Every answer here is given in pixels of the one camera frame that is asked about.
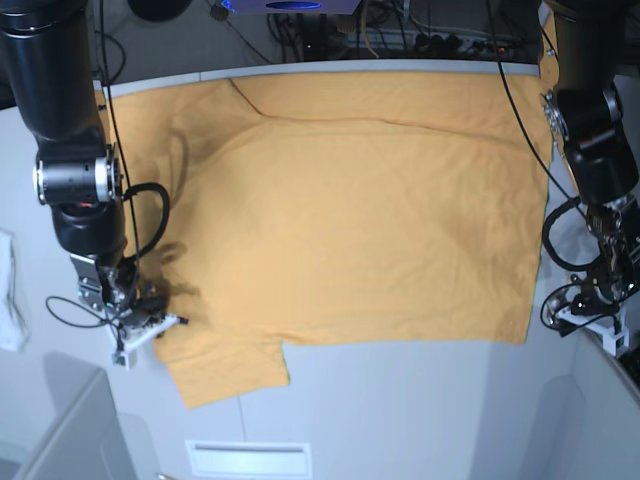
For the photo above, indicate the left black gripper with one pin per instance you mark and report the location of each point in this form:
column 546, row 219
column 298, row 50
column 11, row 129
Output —
column 575, row 306

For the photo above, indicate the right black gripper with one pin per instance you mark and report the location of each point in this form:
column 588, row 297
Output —
column 146, row 305

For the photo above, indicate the yellow T-shirt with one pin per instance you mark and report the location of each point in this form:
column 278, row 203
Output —
column 335, row 208

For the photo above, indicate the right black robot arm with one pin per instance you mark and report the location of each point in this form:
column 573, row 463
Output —
column 77, row 173

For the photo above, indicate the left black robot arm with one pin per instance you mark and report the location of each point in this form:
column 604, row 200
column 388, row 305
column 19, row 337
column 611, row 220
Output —
column 585, row 114

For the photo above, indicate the white cloth at edge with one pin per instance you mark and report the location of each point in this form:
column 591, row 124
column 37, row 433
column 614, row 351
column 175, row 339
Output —
column 14, row 331

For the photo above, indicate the white slotted table plate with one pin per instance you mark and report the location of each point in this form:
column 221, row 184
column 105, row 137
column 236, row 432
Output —
column 249, row 460

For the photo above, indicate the blue device box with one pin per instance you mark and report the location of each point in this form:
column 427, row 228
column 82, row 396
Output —
column 247, row 7

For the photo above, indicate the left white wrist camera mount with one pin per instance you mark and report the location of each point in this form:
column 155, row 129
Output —
column 609, row 328

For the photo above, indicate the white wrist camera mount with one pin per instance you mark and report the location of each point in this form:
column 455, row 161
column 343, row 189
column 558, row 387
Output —
column 609, row 328
column 128, row 340

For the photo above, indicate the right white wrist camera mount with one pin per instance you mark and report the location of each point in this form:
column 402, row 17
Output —
column 128, row 340

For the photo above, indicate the right grey bin wall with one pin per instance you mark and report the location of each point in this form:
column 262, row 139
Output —
column 609, row 444

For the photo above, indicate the grey bin wall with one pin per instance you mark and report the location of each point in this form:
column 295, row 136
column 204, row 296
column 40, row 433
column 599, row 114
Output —
column 85, row 441
column 609, row 444

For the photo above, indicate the left grey bin wall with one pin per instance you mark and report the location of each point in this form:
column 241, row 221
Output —
column 85, row 441

